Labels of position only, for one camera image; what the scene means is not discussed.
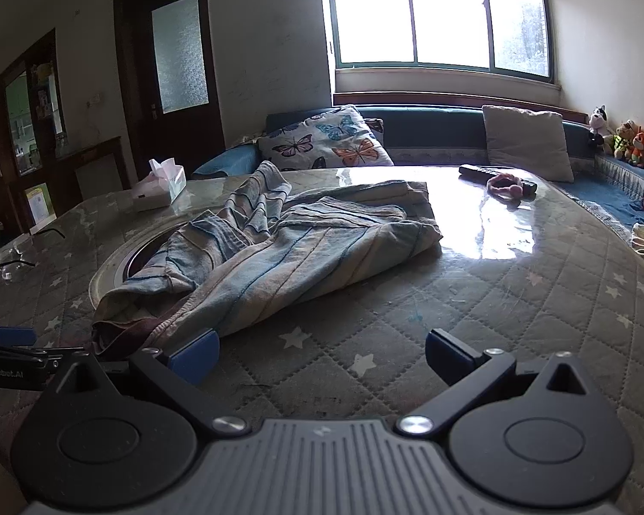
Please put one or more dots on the yellow green plush toy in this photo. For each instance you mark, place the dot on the yellow green plush toy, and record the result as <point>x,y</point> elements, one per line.
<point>625,139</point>

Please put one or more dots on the blue striped pants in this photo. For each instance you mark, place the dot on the blue striped pants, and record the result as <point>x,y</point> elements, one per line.
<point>300,247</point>

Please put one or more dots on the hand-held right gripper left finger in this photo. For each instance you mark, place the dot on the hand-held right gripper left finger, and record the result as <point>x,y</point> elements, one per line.
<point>196,357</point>

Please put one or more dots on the butterfly print pillow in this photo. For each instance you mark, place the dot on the butterfly print pillow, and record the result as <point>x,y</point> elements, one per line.
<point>327,139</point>

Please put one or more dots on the blue bench sofa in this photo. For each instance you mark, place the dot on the blue bench sofa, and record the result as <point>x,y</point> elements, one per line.
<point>434,129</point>

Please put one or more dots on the pink hair scrunchie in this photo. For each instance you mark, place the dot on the pink hair scrunchie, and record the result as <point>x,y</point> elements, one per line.
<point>496,182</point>

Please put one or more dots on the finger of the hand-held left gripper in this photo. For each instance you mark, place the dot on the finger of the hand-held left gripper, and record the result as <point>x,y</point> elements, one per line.
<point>48,355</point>
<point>10,336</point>

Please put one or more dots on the black remote control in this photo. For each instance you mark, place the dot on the black remote control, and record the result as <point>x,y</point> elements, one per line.
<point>475,171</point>

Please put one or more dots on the clear safety glasses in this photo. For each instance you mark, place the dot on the clear safety glasses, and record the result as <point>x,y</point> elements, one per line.
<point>12,271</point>

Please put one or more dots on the green bordered board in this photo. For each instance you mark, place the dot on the green bordered board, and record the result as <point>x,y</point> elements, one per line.
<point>37,203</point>

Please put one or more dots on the white tissue box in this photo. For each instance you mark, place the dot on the white tissue box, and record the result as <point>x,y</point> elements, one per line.
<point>150,196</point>

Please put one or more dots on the dark door with frosted glass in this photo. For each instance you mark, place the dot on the dark door with frosted glass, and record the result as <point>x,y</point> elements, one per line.
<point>139,91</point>

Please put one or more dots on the plain white pillow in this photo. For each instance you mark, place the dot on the plain white pillow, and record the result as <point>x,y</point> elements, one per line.
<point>526,142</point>

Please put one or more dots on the wooden side cabinet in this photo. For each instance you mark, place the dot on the wooden side cabinet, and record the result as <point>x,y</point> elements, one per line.
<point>99,169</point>

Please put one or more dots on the orange plush toy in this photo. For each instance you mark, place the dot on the orange plush toy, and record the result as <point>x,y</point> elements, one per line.
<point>639,145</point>

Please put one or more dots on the black and white cow plush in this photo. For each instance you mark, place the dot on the black and white cow plush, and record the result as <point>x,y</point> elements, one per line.
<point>600,120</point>

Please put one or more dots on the dark wooden display cabinet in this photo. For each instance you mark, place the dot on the dark wooden display cabinet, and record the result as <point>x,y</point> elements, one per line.
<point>0,118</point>

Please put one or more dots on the large window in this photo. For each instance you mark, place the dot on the large window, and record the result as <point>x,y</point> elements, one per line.
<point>451,16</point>

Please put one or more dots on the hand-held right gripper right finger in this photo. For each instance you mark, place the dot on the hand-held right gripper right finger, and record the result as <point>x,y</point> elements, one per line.
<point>448,357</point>

